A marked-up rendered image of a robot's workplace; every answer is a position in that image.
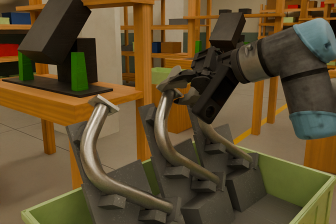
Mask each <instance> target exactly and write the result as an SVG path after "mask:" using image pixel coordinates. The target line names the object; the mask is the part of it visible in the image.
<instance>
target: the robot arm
mask: <svg viewBox="0 0 336 224"><path fill-rule="evenodd" d="M221 51H222V52H221ZM216 53H217V54H218V55H217V54H216ZM335 59H336V38H335V35H334V32H333V30H332V27H331V26H330V24H329V23H328V21H327V20H325V19H323V18H316V19H313V20H310V21H307V22H304V23H301V24H295V25H293V26H292V27H290V28H287V29H284V30H282V31H279V32H277V33H274V34H271V35H269V36H266V37H264V38H261V39H259V40H256V41H253V42H251V43H248V44H244V42H243V41H242V42H239V43H237V44H236V49H233V50H231V51H228V52H224V51H223V50H217V49H216V48H215V47H214V46H212V47H209V48H207V49H205V50H202V51H200V52H197V53H195V54H194V58H193V61H192V63H191V68H192V70H190V69H186V70H183V71H182V69H181V66H179V65H177V66H175V67H173V68H172V70H171V72H170V73H169V75H168V77H167V78H166V79H165V80H163V81H162V82H161V83H160V84H159V85H158V87H157V89H158V90H160V91H163V92H164V91H166V90H172V89H175V88H180V89H184V88H187V85H188V83H190V82H191V84H190V86H191V88H190V89H189V91H188V93H187V95H185V96H184V97H182V98H178V99H176V100H174V101H173V102H174V103H175V104H177V105H194V106H193V108H192V109H191V112H192V113H193V114H194V115H195V116H197V117H198V118H199V119H200V120H202V121H203V122H204V123H206V124H209V125H210V124H211V123H212V122H213V121H214V119H215V118H216V116H217V115H218V113H219V112H220V110H221V109H222V107H223V106H224V104H225V103H226V101H227V100H228V98H229V97H230V95H231V94H232V92H233V91H234V89H235V88H236V86H237V85H238V83H239V82H240V83H242V84H247V83H251V82H252V83H255V82H258V81H262V80H265V79H269V78H272V77H276V76H280V80H281V84H282V88H283V92H284V96H285V99H286V103H287V107H288V112H289V119H290V120H291V122H292V126H293V129H294V132H295V135H296V136H297V137H298V138H299V139H302V140H314V139H322V138H327V137H332V136H336V77H334V78H330V75H329V72H328V67H327V63H329V62H330V61H333V60H335Z"/></svg>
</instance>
